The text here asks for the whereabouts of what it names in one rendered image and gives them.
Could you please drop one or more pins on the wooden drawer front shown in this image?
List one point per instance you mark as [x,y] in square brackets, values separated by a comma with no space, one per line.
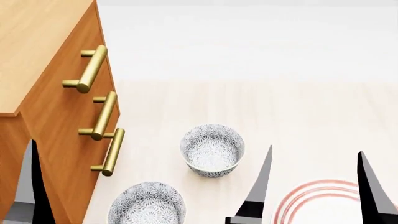
[77,189]
[68,142]
[53,105]

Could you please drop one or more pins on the white plate with red rings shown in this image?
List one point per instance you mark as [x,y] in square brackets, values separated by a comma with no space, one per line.
[320,205]

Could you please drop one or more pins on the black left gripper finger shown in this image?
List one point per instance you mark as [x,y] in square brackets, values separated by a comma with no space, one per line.
[38,186]

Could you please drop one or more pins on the grey floral patterned bowl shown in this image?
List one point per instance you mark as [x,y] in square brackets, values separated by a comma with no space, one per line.
[213,151]
[147,205]

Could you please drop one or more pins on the wooden three-drawer cabinet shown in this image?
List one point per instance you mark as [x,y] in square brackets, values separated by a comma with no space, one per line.
[37,46]

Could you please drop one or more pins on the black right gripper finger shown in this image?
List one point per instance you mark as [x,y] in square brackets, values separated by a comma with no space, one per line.
[258,193]
[370,193]

